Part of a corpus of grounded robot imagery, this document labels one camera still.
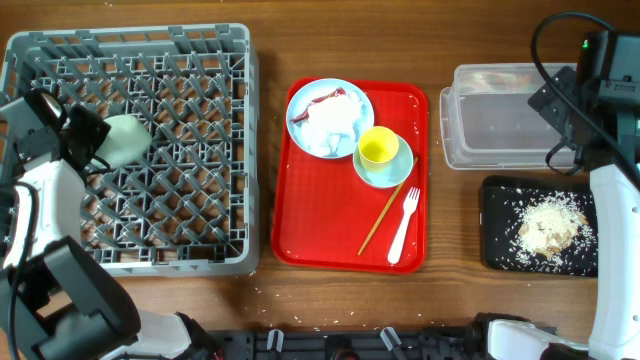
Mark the red plastic tray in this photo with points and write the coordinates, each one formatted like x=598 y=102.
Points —
x=321 y=205

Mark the red snack wrapper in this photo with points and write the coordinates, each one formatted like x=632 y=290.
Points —
x=305 y=114

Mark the black plastic tray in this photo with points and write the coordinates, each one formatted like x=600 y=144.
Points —
x=498 y=191

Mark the white napkin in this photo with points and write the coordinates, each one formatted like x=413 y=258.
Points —
x=330 y=125

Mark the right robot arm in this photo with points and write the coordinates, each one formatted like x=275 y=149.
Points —
x=595 y=108

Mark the grey dishwasher rack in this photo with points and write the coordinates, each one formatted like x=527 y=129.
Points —
x=189 y=205

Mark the mint green bowl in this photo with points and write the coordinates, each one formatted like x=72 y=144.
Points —
x=127 y=140

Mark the large light blue plate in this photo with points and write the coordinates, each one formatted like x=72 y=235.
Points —
x=320 y=87

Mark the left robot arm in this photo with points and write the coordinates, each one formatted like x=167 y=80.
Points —
x=57 y=302

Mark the rice and food scraps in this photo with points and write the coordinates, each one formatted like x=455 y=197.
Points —
x=551 y=233

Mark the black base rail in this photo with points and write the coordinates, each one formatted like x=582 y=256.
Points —
x=429 y=343

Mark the white plastic fork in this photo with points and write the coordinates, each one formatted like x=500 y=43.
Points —
x=409 y=207

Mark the yellow plastic cup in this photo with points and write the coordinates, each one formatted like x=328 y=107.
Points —
x=377 y=147

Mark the small light blue bowl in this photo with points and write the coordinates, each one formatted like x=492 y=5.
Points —
x=398 y=170

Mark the clear plastic bin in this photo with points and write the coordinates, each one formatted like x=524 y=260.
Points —
x=486 y=122

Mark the wooden chopstick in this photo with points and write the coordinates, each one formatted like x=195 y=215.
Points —
x=383 y=223

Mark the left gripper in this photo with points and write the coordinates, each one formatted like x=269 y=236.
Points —
x=98 y=126

